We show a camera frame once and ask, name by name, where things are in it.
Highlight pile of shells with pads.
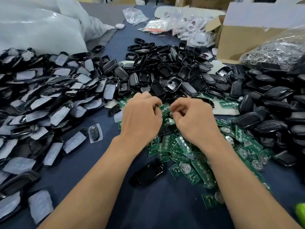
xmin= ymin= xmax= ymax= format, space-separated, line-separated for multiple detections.
xmin=0 ymin=46 xmax=120 ymax=222

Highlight person's left forearm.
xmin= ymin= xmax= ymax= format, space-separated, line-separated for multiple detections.
xmin=39 ymin=136 xmax=139 ymax=229

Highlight large white plastic bag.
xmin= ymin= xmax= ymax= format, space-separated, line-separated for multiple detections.
xmin=0 ymin=0 xmax=116 ymax=55

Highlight pile of assembled black fobs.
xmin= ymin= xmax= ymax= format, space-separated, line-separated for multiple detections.
xmin=214 ymin=62 xmax=305 ymax=170

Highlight clear bag with red label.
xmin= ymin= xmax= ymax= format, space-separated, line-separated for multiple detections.
xmin=142 ymin=17 xmax=174 ymax=34

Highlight yellow-green object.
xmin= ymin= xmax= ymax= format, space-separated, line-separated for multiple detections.
xmin=295 ymin=203 xmax=305 ymax=227

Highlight person's left hand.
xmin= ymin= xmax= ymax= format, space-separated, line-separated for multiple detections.
xmin=119 ymin=91 xmax=164 ymax=150

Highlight heap of clear parts bags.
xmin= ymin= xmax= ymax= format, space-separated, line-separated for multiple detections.
xmin=172 ymin=14 xmax=217 ymax=48

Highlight small crumpled clear plastic bag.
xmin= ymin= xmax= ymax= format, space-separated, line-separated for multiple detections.
xmin=122 ymin=8 xmax=149 ymax=25

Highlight large open cardboard box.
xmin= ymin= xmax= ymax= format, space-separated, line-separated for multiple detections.
xmin=206 ymin=2 xmax=305 ymax=64

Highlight person's right forearm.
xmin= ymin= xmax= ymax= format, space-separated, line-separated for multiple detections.
xmin=198 ymin=136 xmax=302 ymax=229

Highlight clear bag of metal parts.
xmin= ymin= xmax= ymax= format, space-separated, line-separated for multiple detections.
xmin=240 ymin=26 xmax=305 ymax=71

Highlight person's right hand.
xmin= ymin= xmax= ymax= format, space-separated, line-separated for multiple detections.
xmin=170 ymin=97 xmax=221 ymax=150

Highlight lone glossy black shell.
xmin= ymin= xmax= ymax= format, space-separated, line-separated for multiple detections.
xmin=129 ymin=161 xmax=167 ymax=188

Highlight pile of black shell halves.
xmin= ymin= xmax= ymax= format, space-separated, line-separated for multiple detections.
xmin=125 ymin=38 xmax=216 ymax=101

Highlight pile of green circuit boards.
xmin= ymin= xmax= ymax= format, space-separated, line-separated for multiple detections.
xmin=117 ymin=95 xmax=275 ymax=210

